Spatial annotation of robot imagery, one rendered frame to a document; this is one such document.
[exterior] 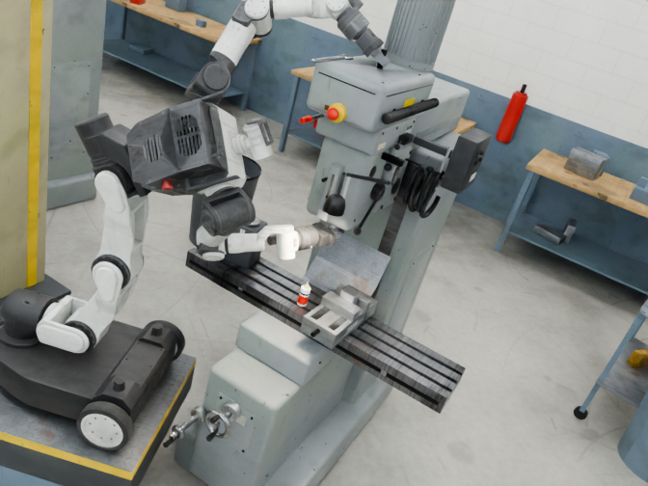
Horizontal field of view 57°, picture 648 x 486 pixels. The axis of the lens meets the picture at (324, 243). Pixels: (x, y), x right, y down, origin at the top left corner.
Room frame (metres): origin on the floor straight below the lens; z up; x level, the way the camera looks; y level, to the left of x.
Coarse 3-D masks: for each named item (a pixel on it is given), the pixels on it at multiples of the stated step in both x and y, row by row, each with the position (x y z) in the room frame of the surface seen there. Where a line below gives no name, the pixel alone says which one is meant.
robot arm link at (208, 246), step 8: (200, 224) 1.82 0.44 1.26; (200, 232) 1.76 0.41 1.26; (200, 240) 1.76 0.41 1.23; (208, 240) 1.73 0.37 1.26; (216, 240) 1.72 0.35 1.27; (200, 248) 1.76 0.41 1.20; (208, 248) 1.75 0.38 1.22; (216, 248) 1.77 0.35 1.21; (208, 256) 1.78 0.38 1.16; (216, 256) 1.79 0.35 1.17; (224, 256) 1.81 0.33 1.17
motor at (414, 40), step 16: (400, 0) 2.27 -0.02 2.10; (416, 0) 2.22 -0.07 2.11; (432, 0) 2.22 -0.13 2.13; (448, 0) 2.24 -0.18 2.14; (400, 16) 2.25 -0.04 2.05; (416, 16) 2.21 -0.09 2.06; (432, 16) 2.22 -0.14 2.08; (448, 16) 2.27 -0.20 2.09; (400, 32) 2.24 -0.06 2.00; (416, 32) 2.21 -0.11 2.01; (432, 32) 2.23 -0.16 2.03; (384, 48) 2.32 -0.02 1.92; (400, 48) 2.23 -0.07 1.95; (416, 48) 2.21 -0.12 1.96; (432, 48) 2.25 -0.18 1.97; (400, 64) 2.22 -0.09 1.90; (416, 64) 2.22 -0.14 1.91; (432, 64) 2.28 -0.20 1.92
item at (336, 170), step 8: (336, 168) 1.96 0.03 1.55; (328, 176) 1.97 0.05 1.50; (336, 176) 1.96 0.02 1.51; (328, 184) 1.97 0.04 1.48; (336, 184) 1.96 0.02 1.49; (328, 192) 1.96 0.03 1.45; (336, 192) 1.97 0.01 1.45; (320, 208) 1.97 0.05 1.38; (320, 216) 1.96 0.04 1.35; (328, 216) 1.97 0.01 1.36
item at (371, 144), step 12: (324, 120) 2.00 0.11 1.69; (408, 120) 2.16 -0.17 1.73; (324, 132) 2.00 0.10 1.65; (336, 132) 1.98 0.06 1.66; (348, 132) 1.96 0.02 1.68; (360, 132) 1.95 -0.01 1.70; (372, 132) 1.93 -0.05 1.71; (384, 132) 1.95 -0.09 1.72; (396, 132) 2.07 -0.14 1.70; (408, 132) 2.18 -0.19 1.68; (348, 144) 1.96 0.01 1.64; (360, 144) 1.94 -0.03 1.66; (372, 144) 1.93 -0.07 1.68; (384, 144) 1.98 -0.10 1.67
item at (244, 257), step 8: (256, 224) 2.23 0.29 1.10; (264, 224) 2.28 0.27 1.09; (232, 232) 2.21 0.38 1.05; (240, 232) 2.20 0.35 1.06; (248, 232) 2.19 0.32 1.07; (256, 232) 2.20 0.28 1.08; (232, 256) 2.20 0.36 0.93; (240, 256) 2.19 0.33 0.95; (248, 256) 2.19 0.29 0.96; (256, 256) 2.26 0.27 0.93; (240, 264) 2.19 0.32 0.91; (248, 264) 2.18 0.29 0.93
